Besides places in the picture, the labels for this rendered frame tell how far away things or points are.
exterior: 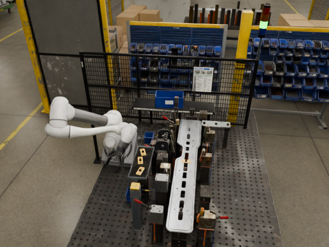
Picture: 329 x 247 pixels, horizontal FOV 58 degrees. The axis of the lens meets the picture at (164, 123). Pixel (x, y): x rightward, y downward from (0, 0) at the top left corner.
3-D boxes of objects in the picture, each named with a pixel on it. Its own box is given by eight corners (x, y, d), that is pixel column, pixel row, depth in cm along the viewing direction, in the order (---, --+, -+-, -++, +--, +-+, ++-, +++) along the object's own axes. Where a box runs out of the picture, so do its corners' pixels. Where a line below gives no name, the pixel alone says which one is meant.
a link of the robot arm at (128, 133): (131, 145, 248) (129, 140, 260) (140, 129, 246) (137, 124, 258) (120, 140, 244) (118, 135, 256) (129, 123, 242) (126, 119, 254)
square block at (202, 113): (204, 141, 329) (207, 113, 309) (197, 141, 330) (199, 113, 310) (204, 137, 336) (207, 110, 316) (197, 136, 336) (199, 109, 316)
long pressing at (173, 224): (197, 234, 197) (197, 233, 196) (163, 231, 200) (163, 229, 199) (201, 121, 311) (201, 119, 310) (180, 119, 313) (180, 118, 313)
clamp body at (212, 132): (213, 162, 300) (217, 135, 281) (201, 161, 302) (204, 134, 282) (213, 157, 308) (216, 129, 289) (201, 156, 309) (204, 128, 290)
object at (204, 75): (211, 92, 329) (214, 66, 312) (191, 91, 332) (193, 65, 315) (211, 92, 331) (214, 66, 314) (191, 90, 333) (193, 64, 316)
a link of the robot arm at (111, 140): (107, 154, 290) (100, 151, 268) (108, 135, 293) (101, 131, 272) (124, 153, 288) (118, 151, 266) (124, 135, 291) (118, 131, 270)
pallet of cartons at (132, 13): (153, 65, 684) (152, 18, 625) (120, 62, 696) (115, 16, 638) (163, 47, 782) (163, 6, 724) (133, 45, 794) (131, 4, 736)
